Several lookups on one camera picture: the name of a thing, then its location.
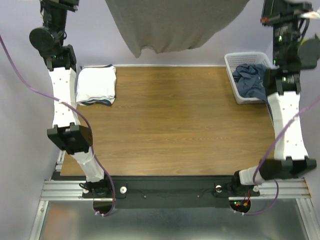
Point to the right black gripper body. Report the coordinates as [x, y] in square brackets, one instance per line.
[285, 19]

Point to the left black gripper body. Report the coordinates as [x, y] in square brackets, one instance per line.
[56, 11]

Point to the grey tank top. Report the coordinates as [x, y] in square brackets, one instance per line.
[166, 26]

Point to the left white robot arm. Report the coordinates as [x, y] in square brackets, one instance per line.
[66, 132]

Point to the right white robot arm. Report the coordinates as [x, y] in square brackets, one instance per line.
[282, 83]

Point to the blue tank top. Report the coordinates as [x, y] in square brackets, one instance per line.
[249, 81]

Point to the folded white tank top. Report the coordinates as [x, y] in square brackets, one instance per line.
[96, 85]

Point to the white plastic basket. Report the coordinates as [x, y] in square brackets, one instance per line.
[232, 60]

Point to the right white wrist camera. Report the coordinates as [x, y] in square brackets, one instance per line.
[315, 14]

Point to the aluminium frame rail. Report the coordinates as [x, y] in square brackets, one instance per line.
[63, 214]

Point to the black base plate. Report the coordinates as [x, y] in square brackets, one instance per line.
[161, 192]

